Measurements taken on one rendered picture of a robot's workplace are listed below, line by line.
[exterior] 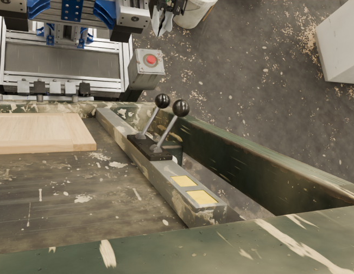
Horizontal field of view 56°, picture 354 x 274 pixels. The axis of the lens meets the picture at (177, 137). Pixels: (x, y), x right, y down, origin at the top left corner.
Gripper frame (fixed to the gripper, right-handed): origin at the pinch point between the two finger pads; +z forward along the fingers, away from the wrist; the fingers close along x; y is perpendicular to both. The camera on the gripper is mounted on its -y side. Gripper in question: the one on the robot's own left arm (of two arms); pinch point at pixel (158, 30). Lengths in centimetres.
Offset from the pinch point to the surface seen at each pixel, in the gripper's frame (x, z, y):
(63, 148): -25.2, 20.5, 28.3
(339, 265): -8, -24, 82
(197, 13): 72, 53, -146
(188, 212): -9, -4, 64
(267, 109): 138, 102, -99
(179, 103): -3.6, -3.5, 37.7
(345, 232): -4, -22, 78
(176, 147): 10.8, 31.8, 16.2
